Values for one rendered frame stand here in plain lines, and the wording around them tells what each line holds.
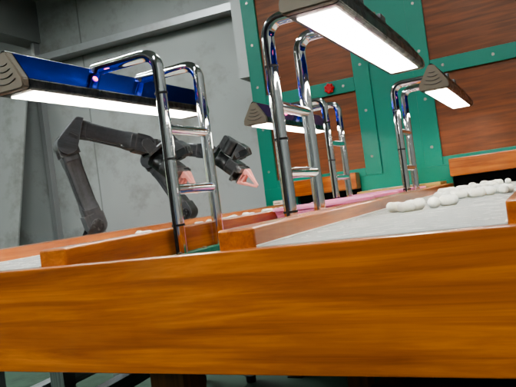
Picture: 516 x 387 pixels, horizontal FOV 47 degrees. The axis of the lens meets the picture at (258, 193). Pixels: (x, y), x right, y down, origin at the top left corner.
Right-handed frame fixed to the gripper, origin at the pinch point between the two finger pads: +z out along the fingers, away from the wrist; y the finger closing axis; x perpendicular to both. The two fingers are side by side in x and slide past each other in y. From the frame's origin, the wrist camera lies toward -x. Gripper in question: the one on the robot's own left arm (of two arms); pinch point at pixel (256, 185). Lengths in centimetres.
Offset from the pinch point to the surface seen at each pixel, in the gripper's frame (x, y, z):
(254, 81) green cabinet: -28, 42, -43
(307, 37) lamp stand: -59, -96, 32
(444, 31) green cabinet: -85, 43, 21
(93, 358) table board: -6, -141, 47
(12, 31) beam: 69, 186, -354
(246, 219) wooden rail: -14, -78, 33
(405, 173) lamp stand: -36, -14, 49
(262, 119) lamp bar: -29.7, -35.9, 5.3
